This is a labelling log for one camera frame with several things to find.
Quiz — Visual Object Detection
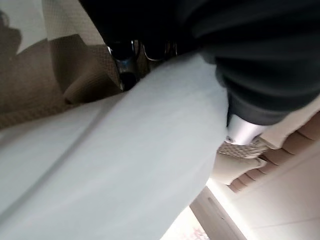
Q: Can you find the tan padded headboard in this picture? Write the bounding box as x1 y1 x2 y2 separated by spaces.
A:
226 116 320 195

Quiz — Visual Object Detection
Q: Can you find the beige pillow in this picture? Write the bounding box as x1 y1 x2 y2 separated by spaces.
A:
211 149 267 186

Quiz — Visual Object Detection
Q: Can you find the white bedside cabinet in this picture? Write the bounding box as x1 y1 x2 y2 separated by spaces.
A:
189 186 251 240

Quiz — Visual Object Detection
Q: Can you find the beige waffle blanket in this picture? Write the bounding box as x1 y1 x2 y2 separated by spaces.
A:
0 0 269 161

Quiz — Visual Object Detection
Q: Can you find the white bed sheet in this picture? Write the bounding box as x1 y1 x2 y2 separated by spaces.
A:
0 53 230 240

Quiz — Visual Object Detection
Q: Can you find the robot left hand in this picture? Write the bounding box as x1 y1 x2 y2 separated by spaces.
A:
78 0 320 146

